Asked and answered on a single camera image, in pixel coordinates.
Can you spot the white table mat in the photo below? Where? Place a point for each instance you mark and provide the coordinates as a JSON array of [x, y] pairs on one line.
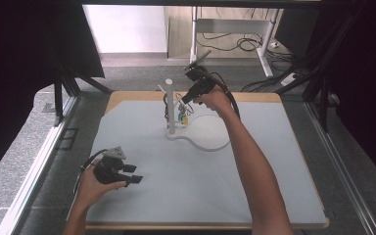
[[176, 196]]

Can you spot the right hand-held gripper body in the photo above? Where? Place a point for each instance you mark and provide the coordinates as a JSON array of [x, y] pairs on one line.
[[199, 76]]

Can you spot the white power strip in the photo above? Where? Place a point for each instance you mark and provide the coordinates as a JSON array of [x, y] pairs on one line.
[[289, 79]]

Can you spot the aluminium rail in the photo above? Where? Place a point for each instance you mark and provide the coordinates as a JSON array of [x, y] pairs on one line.
[[32, 176], [342, 169]]

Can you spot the person's left hand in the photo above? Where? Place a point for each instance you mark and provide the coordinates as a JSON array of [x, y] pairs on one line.
[[91, 191]]

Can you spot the white key stand with round base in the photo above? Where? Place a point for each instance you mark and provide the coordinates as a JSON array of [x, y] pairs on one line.
[[205, 130]]

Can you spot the person's right hand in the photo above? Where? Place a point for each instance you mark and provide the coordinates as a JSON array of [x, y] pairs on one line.
[[217, 99]]

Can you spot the black metal frame strut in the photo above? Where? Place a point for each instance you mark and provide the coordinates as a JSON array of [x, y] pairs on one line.
[[58, 101], [323, 98]]

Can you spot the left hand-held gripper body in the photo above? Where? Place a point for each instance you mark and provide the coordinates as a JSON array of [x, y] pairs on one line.
[[109, 171]]

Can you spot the white metal desk frame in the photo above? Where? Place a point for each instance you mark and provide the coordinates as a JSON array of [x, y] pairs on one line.
[[193, 39]]

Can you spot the black curtain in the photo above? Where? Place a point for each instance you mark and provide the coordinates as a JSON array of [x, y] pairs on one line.
[[19, 65], [365, 81]]

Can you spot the white board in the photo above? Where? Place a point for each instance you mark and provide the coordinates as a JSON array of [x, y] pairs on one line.
[[127, 29]]

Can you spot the wooden table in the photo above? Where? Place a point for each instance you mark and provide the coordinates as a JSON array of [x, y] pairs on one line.
[[137, 96]]

